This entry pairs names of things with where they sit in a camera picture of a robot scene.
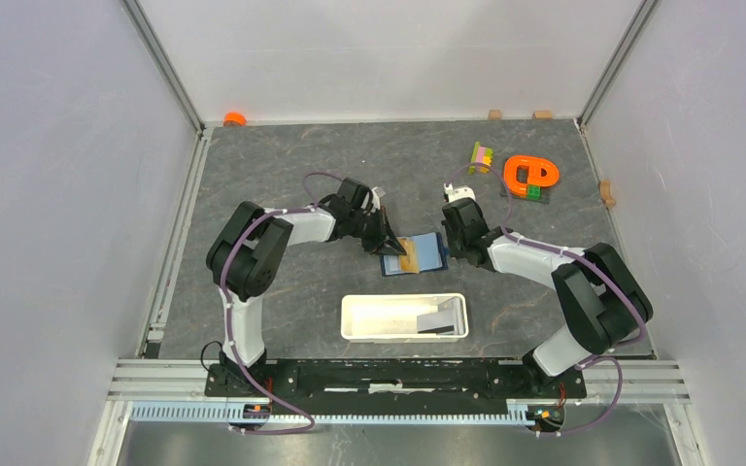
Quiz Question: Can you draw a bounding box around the green lego brick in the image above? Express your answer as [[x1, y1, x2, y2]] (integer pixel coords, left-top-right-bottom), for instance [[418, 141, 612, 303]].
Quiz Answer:
[[526, 184, 541, 201]]

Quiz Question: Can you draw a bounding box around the white plastic tray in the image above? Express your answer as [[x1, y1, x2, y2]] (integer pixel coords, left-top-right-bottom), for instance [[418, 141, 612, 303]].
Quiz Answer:
[[340, 293, 469, 344]]

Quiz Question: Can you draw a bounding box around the gold credit card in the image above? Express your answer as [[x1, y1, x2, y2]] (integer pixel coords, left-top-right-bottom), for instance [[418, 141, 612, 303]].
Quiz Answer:
[[398, 238, 420, 274]]

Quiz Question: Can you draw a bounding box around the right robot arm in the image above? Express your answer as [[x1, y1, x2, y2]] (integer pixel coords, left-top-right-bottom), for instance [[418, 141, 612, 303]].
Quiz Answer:
[[442, 198, 654, 396]]

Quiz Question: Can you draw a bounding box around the navy blue card holder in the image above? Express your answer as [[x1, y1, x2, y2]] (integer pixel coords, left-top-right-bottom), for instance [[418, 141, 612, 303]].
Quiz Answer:
[[381, 232, 449, 277]]

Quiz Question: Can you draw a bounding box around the stack of silver cards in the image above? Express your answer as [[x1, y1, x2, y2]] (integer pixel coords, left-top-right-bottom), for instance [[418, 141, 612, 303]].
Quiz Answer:
[[417, 310, 466, 336]]

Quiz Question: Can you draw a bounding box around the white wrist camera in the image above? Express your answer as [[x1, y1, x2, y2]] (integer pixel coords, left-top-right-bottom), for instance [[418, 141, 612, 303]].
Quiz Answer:
[[443, 183, 476, 203], [370, 186, 385, 211]]

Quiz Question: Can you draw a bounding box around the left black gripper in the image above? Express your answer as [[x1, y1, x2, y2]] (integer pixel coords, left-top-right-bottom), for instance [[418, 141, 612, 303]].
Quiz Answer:
[[349, 206, 406, 257]]

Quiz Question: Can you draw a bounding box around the orange marble run piece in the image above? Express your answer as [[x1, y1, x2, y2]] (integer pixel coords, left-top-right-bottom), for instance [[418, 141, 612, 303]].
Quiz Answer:
[[503, 154, 560, 195]]

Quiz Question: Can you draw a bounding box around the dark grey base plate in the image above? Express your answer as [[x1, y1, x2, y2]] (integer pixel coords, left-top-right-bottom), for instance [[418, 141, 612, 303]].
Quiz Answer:
[[499, 184, 551, 204]]

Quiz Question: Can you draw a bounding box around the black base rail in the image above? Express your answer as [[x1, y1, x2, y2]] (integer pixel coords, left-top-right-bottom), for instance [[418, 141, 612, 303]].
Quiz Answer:
[[205, 357, 588, 416]]

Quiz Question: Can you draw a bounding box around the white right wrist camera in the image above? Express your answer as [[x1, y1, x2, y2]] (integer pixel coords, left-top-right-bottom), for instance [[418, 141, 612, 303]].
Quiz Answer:
[[443, 183, 476, 203]]

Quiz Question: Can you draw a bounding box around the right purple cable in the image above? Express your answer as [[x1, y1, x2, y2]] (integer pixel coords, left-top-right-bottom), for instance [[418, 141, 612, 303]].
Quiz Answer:
[[443, 162, 650, 439]]

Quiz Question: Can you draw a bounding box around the curved wooden piece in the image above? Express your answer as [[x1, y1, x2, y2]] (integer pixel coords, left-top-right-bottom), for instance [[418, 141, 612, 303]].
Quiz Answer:
[[598, 180, 617, 209]]

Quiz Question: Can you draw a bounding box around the orange round cap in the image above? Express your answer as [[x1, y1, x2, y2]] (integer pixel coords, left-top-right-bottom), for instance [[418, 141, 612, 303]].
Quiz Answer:
[[222, 112, 247, 126]]

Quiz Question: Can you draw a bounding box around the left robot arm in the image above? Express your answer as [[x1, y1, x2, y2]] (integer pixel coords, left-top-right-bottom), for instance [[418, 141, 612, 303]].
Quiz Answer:
[[206, 177, 407, 396]]

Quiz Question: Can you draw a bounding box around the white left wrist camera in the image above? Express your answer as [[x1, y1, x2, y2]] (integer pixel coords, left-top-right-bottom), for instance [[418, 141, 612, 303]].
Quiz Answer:
[[370, 186, 385, 211]]

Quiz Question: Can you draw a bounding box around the right wooden block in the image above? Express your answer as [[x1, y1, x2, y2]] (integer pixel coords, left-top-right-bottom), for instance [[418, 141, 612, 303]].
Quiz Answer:
[[532, 110, 554, 119]]

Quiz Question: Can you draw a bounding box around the pink green block stack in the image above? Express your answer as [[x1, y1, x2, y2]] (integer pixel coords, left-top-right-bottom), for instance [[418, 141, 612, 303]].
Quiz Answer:
[[468, 142, 493, 175]]

